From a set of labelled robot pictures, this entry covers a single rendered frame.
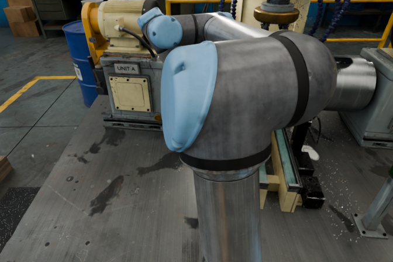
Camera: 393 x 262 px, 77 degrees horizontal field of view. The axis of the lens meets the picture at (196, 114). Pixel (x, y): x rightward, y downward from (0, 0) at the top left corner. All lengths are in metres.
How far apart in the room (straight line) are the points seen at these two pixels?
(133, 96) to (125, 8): 0.36
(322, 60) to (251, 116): 0.10
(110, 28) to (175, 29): 0.52
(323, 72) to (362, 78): 0.88
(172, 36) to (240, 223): 0.44
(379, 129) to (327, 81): 1.01
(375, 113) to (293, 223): 0.59
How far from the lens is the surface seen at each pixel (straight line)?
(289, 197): 0.88
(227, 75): 0.24
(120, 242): 0.87
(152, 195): 0.95
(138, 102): 1.14
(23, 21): 6.42
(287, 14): 1.06
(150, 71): 1.07
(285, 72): 0.27
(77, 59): 2.88
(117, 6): 1.14
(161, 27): 0.61
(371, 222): 0.98
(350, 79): 1.16
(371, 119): 1.27
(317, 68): 0.30
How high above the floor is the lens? 1.54
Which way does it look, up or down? 34 degrees down
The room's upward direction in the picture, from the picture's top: straight up
